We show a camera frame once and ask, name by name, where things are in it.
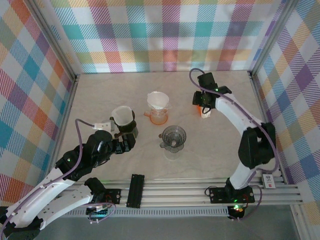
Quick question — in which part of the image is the paper coffee filter pack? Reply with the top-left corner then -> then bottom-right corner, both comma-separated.
196,104 -> 212,120

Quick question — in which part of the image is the dark green coffee dripper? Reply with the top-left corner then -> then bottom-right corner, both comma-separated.
109,106 -> 138,135

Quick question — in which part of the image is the white paper coffee filter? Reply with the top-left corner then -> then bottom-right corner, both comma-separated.
146,91 -> 170,111
111,105 -> 133,126

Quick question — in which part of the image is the orange plastic pitcher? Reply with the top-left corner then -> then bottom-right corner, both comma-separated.
143,107 -> 170,125

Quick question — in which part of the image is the clear plastic coffee dripper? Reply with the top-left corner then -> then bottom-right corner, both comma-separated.
146,91 -> 173,118

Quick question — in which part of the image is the grey plastic coffee dripper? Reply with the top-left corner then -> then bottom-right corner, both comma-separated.
159,125 -> 188,153

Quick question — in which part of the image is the black electronics board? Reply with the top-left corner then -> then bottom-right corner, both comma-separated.
228,204 -> 247,220
86,203 -> 111,219

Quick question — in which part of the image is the white tag with red mark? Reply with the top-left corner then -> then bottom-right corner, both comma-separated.
263,173 -> 278,190

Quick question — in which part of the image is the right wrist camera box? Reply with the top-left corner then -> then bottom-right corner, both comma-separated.
196,71 -> 216,88

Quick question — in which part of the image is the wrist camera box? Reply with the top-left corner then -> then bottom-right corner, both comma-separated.
196,71 -> 216,88
92,120 -> 116,132

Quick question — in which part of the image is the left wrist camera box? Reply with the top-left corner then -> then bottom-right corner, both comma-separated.
92,120 -> 116,132

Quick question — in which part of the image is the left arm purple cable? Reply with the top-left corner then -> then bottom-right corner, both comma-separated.
0,118 -> 117,225

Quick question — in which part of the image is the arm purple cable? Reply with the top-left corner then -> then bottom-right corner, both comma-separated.
0,118 -> 117,225
189,68 -> 280,222

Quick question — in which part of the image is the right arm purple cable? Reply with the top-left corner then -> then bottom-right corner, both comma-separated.
189,68 -> 280,222

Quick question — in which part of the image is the black bracket on rail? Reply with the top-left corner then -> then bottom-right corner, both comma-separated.
125,173 -> 146,210

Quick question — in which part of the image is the aluminium side rail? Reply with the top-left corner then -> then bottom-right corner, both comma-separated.
23,74 -> 81,240
249,71 -> 310,240

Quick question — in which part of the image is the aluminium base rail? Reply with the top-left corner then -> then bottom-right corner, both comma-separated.
57,177 -> 304,209

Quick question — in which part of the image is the grey slotted cable duct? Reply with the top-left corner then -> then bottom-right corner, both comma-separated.
62,206 -> 231,218

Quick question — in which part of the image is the aluminium frame post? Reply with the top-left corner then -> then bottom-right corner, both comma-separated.
248,0 -> 300,76
29,0 -> 81,81

